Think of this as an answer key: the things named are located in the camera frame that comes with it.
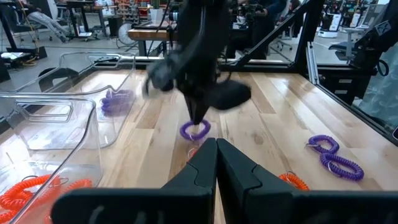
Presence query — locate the black desk frame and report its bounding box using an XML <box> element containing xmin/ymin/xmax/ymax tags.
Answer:
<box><xmin>0</xmin><ymin>0</ymin><xmax>47</xmax><ymax>60</ymax></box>

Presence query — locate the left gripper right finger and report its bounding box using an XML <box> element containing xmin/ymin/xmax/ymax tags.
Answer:
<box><xmin>216</xmin><ymin>139</ymin><xmax>398</xmax><ymax>224</ymax></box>

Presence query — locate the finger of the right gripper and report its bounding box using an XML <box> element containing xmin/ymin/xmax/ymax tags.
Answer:
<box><xmin>197</xmin><ymin>96</ymin><xmax>211</xmax><ymax>125</ymax></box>
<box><xmin>185</xmin><ymin>95</ymin><xmax>198</xmax><ymax>125</ymax></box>

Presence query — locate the white machine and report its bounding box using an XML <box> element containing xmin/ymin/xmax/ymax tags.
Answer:
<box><xmin>317</xmin><ymin>12</ymin><xmax>343</xmax><ymax>39</ymax></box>

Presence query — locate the orange spring keychain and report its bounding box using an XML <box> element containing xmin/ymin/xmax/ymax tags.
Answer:
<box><xmin>279</xmin><ymin>171</ymin><xmax>311</xmax><ymax>191</ymax></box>
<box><xmin>186</xmin><ymin>147</ymin><xmax>200</xmax><ymax>161</ymax></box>
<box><xmin>0</xmin><ymin>174</ymin><xmax>62</xmax><ymax>215</ymax></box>
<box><xmin>0</xmin><ymin>210</ymin><xmax>53</xmax><ymax>224</ymax></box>
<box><xmin>60</xmin><ymin>177</ymin><xmax>93</xmax><ymax>195</ymax></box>

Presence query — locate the purple spring keychain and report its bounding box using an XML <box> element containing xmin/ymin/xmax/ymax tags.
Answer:
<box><xmin>319</xmin><ymin>152</ymin><xmax>365</xmax><ymax>182</ymax></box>
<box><xmin>101</xmin><ymin>102</ymin><xmax>131</xmax><ymax>117</ymax></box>
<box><xmin>179</xmin><ymin>119</ymin><xmax>211</xmax><ymax>142</ymax></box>
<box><xmin>306</xmin><ymin>134</ymin><xmax>340</xmax><ymax>156</ymax></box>
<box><xmin>99</xmin><ymin>95</ymin><xmax>133</xmax><ymax>108</ymax></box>
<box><xmin>104</xmin><ymin>89</ymin><xmax>135</xmax><ymax>102</ymax></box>

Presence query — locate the person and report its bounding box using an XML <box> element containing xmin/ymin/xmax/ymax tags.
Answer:
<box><xmin>18</xmin><ymin>0</ymin><xmax>74</xmax><ymax>44</ymax></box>
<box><xmin>228</xmin><ymin>0</ymin><xmax>289</xmax><ymax>60</ymax></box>

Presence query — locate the white pot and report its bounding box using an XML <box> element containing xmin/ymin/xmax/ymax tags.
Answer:
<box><xmin>149</xmin><ymin>7</ymin><xmax>164</xmax><ymax>24</ymax></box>

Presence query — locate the black machine with cable loop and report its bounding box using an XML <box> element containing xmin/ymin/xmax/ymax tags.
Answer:
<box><xmin>351</xmin><ymin>0</ymin><xmax>398</xmax><ymax>77</ymax></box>

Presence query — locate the round pale fan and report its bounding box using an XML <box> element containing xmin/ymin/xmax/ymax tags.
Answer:
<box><xmin>117</xmin><ymin>21</ymin><xmax>139</xmax><ymax>47</ymax></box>

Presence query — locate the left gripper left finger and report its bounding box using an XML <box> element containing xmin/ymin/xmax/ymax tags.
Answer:
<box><xmin>51</xmin><ymin>138</ymin><xmax>218</xmax><ymax>224</ymax></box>

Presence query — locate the clear plastic bin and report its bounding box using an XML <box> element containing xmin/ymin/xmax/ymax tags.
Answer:
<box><xmin>0</xmin><ymin>51</ymin><xmax>137</xmax><ymax>149</ymax></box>
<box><xmin>0</xmin><ymin>93</ymin><xmax>103</xmax><ymax>224</ymax></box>

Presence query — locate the grey office chair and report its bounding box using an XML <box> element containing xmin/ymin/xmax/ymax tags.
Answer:
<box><xmin>328</xmin><ymin>26</ymin><xmax>366</xmax><ymax>62</ymax></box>

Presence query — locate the black drawer cabinet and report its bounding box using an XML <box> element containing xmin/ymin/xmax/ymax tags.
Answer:
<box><xmin>318</xmin><ymin>70</ymin><xmax>379</xmax><ymax>106</ymax></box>

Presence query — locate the wooden table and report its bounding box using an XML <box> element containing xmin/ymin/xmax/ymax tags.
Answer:
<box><xmin>127</xmin><ymin>27</ymin><xmax>180</xmax><ymax>57</ymax></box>

